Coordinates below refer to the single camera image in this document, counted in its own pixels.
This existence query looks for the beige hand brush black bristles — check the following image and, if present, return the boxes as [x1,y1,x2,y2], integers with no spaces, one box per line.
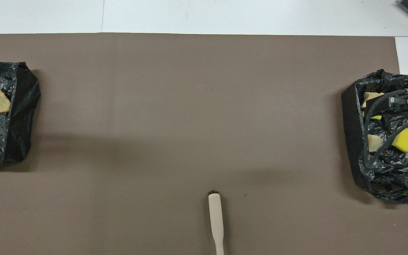
[208,191,225,255]

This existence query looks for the pale bread chunk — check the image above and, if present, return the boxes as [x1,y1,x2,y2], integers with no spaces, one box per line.
[367,135,383,153]
[362,91,385,108]

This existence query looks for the black trash bag bin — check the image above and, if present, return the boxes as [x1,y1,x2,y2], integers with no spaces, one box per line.
[341,69,408,204]
[0,62,41,166]

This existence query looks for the brown table mat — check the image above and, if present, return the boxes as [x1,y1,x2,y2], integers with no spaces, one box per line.
[0,33,408,255]

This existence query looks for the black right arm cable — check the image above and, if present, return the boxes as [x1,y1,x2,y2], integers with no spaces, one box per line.
[363,88,408,169]

